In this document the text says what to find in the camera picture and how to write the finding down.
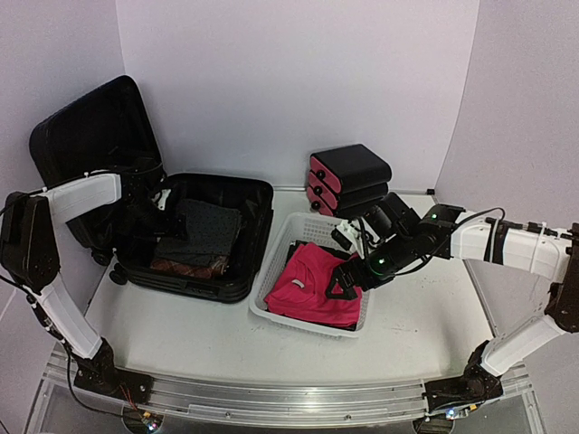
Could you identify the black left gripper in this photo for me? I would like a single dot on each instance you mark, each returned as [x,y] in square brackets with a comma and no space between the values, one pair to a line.
[165,228]

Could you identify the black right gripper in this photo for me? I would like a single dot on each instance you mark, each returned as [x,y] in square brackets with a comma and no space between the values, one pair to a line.
[367,283]

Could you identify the black white splatter jeans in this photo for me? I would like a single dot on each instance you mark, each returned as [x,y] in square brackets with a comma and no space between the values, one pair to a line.
[357,316]

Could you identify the dark dotted garment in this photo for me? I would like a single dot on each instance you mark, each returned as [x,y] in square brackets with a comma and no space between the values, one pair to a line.
[205,237]

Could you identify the black ribbed hard-shell suitcase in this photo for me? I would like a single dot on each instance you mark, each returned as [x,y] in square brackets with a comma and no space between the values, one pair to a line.
[111,121]

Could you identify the pink garment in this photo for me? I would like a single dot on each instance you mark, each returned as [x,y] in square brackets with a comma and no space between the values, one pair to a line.
[307,289]

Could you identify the white perforated plastic basket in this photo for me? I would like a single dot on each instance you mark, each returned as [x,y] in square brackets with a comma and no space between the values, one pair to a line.
[309,227]

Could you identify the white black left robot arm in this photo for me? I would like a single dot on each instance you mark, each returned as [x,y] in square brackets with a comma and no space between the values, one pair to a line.
[29,253]

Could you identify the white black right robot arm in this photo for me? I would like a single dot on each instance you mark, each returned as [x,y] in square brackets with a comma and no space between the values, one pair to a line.
[539,263]

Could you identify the black pink drawer organizer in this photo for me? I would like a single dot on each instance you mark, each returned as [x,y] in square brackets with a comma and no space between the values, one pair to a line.
[342,178]

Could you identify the red plaid garment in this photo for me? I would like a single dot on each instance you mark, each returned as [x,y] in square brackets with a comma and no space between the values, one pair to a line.
[216,267]

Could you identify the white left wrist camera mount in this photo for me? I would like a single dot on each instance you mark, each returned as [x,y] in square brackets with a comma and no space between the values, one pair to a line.
[160,199]

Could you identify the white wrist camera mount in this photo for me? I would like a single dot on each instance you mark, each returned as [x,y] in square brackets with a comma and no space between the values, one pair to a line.
[348,236]
[160,199]

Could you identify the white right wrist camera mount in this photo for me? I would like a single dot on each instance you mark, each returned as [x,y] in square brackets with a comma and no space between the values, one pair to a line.
[348,236]

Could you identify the aluminium rail frame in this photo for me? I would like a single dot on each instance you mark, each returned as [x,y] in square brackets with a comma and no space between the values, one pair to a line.
[185,405]

